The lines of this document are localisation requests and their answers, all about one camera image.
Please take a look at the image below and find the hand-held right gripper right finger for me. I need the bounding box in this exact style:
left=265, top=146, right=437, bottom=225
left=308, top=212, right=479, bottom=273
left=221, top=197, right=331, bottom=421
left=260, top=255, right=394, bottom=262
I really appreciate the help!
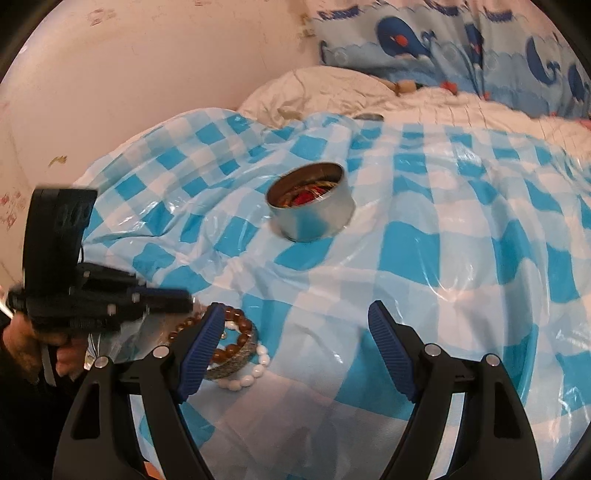
left=368, top=300, right=542, bottom=480

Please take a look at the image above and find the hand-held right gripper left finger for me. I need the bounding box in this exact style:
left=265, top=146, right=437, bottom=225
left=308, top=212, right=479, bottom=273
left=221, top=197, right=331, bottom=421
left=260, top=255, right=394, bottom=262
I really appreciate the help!
left=51, top=302, right=227, bottom=480

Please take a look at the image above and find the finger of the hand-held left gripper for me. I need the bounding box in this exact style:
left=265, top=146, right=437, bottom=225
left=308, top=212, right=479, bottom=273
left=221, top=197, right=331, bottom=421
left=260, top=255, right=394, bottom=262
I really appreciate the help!
left=79, top=263, right=147, bottom=291
left=107, top=286, right=194, bottom=325

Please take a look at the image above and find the silver patterned bangle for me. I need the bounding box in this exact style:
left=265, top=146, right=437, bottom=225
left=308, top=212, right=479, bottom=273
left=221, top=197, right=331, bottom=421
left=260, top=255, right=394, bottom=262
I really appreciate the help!
left=202, top=329, right=260, bottom=382

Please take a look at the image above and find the brown bead bracelet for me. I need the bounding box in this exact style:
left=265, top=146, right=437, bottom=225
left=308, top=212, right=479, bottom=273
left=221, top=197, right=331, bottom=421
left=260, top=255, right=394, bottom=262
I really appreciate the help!
left=168, top=308, right=257, bottom=366

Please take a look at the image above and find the white bead bracelet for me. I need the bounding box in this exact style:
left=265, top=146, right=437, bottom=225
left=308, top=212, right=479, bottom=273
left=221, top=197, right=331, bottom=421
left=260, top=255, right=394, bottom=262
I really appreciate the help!
left=216, top=320, right=271, bottom=393

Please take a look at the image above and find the round metal tin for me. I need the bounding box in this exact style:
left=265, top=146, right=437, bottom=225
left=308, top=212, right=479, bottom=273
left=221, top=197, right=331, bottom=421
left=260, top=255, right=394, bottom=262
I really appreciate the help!
left=265, top=162, right=355, bottom=242

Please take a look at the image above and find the person's left hand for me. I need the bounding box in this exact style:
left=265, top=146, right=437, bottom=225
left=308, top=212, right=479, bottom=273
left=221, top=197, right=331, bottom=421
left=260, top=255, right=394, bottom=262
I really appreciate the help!
left=1, top=314, right=88, bottom=385

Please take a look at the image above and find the blue white checked plastic cloth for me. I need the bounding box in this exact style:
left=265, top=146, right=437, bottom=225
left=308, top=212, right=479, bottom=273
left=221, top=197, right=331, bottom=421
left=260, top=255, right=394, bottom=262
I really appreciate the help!
left=81, top=107, right=591, bottom=480

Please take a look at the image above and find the white striped duvet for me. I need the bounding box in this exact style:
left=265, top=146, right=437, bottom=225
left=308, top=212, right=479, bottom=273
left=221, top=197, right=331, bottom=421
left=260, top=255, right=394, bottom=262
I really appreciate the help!
left=236, top=66, right=591, bottom=158

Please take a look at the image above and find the small beige cylinder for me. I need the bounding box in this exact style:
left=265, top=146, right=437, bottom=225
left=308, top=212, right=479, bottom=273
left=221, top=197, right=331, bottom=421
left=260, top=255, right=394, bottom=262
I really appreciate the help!
left=389, top=80, right=424, bottom=97

